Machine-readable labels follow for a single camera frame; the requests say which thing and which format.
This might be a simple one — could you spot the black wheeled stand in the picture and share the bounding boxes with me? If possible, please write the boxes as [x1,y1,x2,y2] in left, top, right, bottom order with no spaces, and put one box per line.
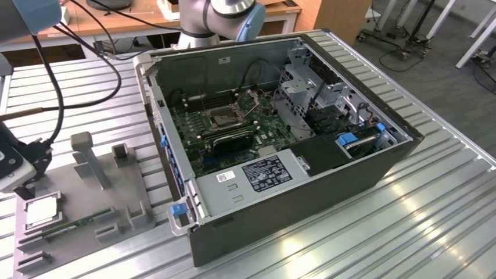
[356,0,433,60]

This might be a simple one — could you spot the metal socket cover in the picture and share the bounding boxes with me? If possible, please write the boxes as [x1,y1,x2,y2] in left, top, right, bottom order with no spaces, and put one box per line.
[233,90,261,110]

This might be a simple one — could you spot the silver CPU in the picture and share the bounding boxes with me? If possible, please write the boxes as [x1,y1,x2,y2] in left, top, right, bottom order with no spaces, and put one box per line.
[25,199,65,227]

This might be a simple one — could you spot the dark monitor base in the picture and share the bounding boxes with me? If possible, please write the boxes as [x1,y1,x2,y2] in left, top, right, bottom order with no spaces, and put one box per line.
[85,0,132,9]

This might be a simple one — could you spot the black looped cable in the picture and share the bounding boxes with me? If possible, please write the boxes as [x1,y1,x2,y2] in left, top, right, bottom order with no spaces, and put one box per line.
[238,58,280,90]

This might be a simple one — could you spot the hard disk in blue carrier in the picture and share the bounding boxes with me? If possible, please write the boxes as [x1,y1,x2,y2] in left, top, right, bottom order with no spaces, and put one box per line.
[334,130,380,159]

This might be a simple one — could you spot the grey parts rack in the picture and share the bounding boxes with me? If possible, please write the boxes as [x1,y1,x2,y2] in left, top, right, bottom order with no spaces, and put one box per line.
[13,131,158,276]

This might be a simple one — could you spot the grey power supply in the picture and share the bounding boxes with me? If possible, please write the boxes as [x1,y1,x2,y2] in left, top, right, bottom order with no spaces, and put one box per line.
[194,149,310,219]

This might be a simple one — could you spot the black plastic shroud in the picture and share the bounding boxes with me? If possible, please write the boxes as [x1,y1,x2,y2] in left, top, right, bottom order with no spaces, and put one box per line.
[289,136,353,177]

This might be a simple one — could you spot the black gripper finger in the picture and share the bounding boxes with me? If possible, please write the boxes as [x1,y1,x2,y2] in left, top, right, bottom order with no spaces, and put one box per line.
[13,150,53,201]

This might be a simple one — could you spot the black open PC case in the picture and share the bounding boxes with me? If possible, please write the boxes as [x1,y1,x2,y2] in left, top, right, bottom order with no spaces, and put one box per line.
[132,28,424,268]

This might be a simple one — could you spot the green RAM stick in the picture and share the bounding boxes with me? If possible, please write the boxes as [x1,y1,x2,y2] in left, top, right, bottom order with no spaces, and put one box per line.
[41,211,112,239]

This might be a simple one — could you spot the green motherboard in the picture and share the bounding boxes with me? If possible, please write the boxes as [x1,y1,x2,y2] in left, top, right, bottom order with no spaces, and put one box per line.
[169,90,298,178]

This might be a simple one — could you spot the wooden cabinet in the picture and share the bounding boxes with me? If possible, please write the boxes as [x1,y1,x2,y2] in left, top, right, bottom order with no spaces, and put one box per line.
[316,0,373,47]

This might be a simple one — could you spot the white table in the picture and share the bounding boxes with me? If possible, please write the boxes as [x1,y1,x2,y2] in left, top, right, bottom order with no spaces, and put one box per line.
[456,0,496,70]

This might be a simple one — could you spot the black RAM slots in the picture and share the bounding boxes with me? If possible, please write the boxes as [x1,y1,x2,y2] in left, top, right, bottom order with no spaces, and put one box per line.
[196,126,258,142]
[180,90,237,113]

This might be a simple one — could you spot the black cable with brown sleeve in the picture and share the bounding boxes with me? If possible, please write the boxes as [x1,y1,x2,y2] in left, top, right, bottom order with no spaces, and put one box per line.
[0,23,122,123]

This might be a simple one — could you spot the wooden desk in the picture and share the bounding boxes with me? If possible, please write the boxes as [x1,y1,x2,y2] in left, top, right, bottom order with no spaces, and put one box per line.
[0,0,302,59]

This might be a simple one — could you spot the black graphics card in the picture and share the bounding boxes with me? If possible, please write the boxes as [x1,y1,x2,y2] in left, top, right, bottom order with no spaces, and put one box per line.
[210,130,254,156]

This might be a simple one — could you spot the CPU socket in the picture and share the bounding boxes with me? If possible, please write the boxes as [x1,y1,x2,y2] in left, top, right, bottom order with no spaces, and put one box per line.
[208,105,250,131]

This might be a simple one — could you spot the silver metal drive cage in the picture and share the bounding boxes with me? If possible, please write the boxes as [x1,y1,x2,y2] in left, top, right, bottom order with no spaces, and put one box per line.
[278,62,322,137]

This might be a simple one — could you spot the black camera cable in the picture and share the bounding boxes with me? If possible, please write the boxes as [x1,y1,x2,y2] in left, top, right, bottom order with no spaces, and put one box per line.
[30,26,65,145]

